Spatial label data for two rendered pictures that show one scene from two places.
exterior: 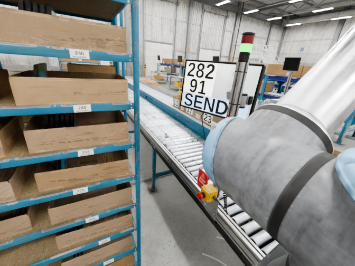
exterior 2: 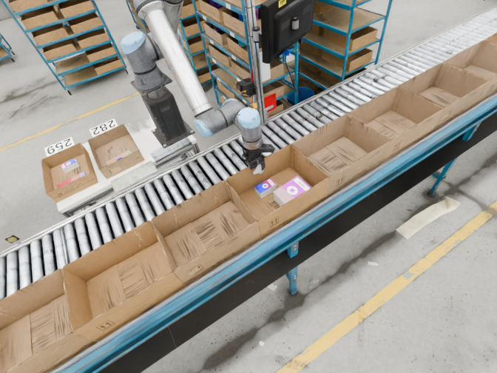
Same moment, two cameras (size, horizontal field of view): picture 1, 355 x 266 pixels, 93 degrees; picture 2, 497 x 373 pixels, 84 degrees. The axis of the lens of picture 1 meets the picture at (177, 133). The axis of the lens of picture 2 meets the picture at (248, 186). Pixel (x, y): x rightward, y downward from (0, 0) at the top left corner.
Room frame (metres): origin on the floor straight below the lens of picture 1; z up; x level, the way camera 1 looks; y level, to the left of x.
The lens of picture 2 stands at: (0.82, -1.92, 2.03)
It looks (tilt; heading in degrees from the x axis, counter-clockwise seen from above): 50 degrees down; 97
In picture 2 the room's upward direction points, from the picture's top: 12 degrees counter-clockwise
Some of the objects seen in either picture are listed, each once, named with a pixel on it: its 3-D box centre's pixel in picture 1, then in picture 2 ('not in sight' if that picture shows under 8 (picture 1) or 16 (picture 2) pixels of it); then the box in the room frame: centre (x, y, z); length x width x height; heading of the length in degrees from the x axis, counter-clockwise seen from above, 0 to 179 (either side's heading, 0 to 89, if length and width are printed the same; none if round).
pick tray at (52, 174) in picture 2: not in sight; (69, 171); (-0.54, -0.59, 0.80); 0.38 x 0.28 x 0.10; 120
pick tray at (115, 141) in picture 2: not in sight; (115, 149); (-0.25, -0.43, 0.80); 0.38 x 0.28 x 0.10; 121
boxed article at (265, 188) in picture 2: not in sight; (265, 188); (0.80, -1.01, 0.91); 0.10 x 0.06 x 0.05; 30
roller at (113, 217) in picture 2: not in sight; (118, 232); (-0.08, -1.08, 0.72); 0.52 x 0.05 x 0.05; 120
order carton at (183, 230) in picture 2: not in sight; (206, 229); (0.51, -1.27, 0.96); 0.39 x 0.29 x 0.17; 30
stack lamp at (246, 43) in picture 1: (246, 44); not in sight; (0.81, -0.26, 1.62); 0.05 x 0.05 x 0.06
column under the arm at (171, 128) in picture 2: not in sight; (165, 114); (0.13, -0.24, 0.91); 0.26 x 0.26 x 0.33; 32
